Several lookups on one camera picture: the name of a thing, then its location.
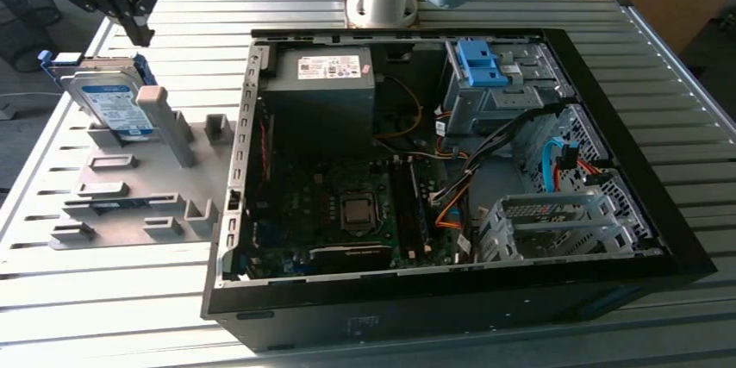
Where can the hard disk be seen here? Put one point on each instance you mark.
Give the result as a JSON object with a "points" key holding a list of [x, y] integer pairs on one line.
{"points": [[110, 105]]}

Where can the silver disk bay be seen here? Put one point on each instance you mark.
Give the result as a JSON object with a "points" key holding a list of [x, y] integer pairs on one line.
{"points": [[552, 202]]}

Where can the grey parts rack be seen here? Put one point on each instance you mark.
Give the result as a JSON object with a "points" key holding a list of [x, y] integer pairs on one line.
{"points": [[150, 178]]}

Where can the grey power supply unit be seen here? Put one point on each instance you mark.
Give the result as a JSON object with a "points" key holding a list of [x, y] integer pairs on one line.
{"points": [[322, 114]]}

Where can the RAM stick on rack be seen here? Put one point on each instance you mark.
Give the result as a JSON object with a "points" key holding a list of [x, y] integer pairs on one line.
{"points": [[120, 204]]}

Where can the green motherboard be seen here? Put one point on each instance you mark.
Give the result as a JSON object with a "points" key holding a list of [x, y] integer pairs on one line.
{"points": [[299, 213]]}

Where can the silver CPU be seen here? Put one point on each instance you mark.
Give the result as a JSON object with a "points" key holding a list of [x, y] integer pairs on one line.
{"points": [[359, 211]]}

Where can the blue drive latch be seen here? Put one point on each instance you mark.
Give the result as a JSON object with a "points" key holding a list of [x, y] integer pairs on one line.
{"points": [[480, 66]]}

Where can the CPU socket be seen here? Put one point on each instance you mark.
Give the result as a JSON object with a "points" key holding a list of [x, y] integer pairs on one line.
{"points": [[342, 230]]}

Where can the black RAM slot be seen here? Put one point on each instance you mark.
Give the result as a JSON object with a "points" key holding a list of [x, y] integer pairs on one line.
{"points": [[395, 204]]}

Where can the grey metal drive cage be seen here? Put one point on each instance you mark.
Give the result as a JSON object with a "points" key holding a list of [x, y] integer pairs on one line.
{"points": [[506, 105]]}

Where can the black graphics card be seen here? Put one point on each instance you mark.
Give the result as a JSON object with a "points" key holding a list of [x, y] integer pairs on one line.
{"points": [[351, 256]]}

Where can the installed RAM stick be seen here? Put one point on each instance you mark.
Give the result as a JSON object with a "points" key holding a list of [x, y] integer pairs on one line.
{"points": [[419, 213]]}

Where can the black PC case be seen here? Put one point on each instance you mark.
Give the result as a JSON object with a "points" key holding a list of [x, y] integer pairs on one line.
{"points": [[403, 307]]}

